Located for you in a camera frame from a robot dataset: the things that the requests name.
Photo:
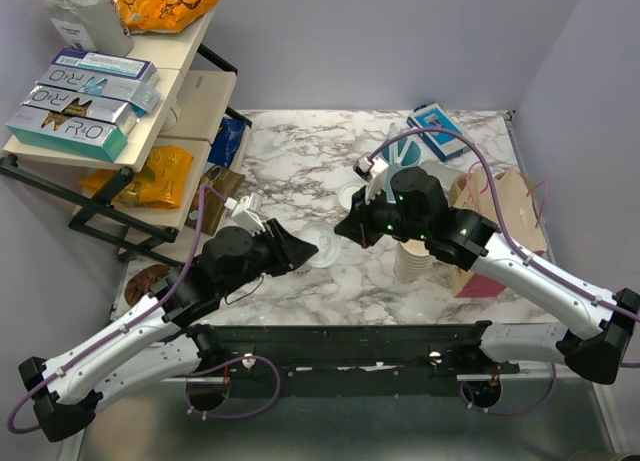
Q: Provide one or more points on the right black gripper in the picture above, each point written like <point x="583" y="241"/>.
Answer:
<point x="357" y="226"/>

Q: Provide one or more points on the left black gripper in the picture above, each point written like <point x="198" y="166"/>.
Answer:
<point x="288" y="253"/>

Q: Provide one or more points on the white plastic cup lid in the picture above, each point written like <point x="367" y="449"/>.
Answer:
<point x="322" y="235"/>

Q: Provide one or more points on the white sachet stick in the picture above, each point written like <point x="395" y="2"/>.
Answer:
<point x="401" y="148"/>

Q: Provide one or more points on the brown pink paper bag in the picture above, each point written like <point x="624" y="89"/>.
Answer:
<point x="516" y="195"/>

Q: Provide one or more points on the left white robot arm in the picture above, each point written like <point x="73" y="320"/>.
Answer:
<point x="161" y="336"/>

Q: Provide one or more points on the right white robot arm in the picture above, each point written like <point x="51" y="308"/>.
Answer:
<point x="594" y="325"/>

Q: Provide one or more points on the grey coffee bag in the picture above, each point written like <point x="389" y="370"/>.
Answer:
<point x="90" y="25"/>

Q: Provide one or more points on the white lid stack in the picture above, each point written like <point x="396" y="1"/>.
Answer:
<point x="346" y="193"/>

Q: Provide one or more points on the stack of paper cups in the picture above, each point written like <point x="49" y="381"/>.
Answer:
<point x="412" y="260"/>

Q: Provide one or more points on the light blue utensil cup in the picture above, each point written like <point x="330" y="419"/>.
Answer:
<point x="412" y="159"/>

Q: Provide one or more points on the brown snack bag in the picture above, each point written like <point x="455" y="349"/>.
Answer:
<point x="223" y="181"/>

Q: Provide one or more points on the blue white razor box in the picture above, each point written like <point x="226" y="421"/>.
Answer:
<point x="441" y="142"/>

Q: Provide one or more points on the blue snack bag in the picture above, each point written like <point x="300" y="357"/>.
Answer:
<point x="227" y="142"/>

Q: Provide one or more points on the orange snack bag lower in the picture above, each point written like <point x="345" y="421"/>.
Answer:
<point x="160" y="184"/>

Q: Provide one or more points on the orange snack bag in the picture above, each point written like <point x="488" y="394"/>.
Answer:
<point x="160" y="184"/>
<point x="162" y="16"/>

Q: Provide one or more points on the brown chocolate muffin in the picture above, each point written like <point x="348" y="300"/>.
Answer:
<point x="140" y="283"/>

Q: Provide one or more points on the black beige shelf rack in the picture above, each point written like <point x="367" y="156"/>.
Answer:
<point x="191" y="75"/>

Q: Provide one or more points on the silver R&O box upper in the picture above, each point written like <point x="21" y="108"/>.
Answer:
<point x="142" y="98"/>

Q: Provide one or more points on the silver r&o box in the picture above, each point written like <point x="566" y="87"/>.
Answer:
<point x="142" y="98"/>
<point x="74" y="104"/>

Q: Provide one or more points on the teal R&O box front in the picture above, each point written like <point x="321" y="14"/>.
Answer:
<point x="72" y="135"/>

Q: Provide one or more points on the silver R&O box middle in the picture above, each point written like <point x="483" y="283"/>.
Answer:
<point x="74" y="104"/>

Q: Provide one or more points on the orange snack bag top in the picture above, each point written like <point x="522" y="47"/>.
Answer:
<point x="162" y="16"/>

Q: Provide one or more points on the purple white box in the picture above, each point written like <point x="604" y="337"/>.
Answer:
<point x="140" y="70"/>

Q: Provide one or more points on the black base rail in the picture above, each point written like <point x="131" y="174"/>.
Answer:
<point x="344" y="361"/>

